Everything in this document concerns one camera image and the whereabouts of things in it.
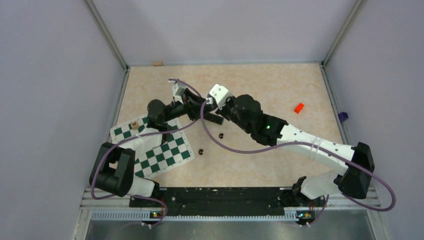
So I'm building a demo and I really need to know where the green white chessboard mat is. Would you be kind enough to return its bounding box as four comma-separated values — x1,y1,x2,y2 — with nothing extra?
109,114,195,179

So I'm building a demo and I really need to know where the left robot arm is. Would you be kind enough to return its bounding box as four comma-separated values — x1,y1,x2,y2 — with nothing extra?
89,93,205,207

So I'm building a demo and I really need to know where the black glitter microphone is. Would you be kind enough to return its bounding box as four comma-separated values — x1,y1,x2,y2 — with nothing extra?
203,113,224,125

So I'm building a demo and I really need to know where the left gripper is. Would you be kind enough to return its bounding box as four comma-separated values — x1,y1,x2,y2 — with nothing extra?
162,88,215,123

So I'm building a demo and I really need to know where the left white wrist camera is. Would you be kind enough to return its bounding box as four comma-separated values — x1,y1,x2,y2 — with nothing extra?
170,80,187,102

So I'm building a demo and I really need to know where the wooden letter cube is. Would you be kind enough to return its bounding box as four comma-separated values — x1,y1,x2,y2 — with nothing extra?
130,121,140,130

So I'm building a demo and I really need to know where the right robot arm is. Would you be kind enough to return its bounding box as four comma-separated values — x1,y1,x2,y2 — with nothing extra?
211,93,375,206

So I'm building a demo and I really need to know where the purple small object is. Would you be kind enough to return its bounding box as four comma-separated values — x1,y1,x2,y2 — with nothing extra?
337,112,349,123

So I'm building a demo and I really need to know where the red block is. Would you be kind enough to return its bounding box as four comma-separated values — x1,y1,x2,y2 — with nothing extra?
293,102,305,114

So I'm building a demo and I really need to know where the cork stopper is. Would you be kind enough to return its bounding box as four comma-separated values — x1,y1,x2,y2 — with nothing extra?
152,61,163,67

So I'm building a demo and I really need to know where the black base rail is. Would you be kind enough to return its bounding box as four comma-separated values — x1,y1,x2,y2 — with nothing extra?
129,187,326,220

